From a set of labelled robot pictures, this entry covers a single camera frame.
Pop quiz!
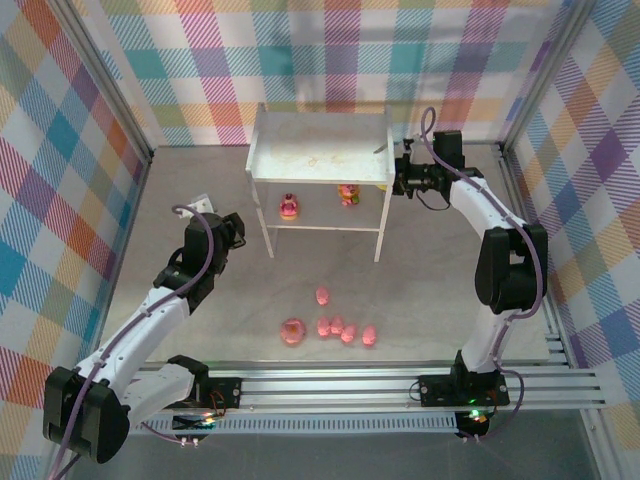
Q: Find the white two-tier shelf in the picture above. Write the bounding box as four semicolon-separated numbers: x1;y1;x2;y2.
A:
244;102;397;262

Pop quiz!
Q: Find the grey slotted cable duct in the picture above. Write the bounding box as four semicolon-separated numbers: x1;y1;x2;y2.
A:
79;413;459;437

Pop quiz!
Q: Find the pink donut toy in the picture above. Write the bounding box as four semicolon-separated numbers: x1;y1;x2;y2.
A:
279;318;308;346

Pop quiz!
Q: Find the left controller board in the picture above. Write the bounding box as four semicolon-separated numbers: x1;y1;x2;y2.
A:
172;410;222;432

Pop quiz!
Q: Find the right controller board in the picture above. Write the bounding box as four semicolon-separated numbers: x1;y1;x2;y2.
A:
457;407;490;437

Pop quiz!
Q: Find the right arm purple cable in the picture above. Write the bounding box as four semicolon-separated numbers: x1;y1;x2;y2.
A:
419;106;549;444

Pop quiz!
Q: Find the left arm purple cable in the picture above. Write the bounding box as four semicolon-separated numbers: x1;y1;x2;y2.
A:
47;202;219;480

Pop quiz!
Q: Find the controller board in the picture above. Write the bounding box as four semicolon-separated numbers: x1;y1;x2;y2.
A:
172;410;222;432
457;407;490;437

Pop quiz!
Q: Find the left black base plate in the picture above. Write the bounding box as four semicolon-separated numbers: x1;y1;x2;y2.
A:
189;377;245;410

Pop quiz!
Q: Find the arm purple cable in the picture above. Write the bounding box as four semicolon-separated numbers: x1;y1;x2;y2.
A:
419;106;549;444
47;202;219;480

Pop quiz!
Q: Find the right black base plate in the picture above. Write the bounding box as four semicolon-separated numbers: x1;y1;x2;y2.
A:
417;373;512;407

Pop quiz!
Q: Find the pink doll cupcake toy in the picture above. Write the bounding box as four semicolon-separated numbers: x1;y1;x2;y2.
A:
279;193;302;222

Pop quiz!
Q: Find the aluminium mounting rail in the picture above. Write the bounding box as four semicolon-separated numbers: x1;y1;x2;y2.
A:
54;367;609;416

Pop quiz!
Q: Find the yellow flower face toy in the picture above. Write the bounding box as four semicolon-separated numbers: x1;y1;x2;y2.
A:
337;183;362;208

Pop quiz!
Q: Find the aluminium frame post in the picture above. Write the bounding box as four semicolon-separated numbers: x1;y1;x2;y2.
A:
497;0;601;156
47;0;156;166

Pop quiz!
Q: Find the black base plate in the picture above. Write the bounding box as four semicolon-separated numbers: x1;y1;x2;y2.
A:
417;373;512;407
189;377;245;410

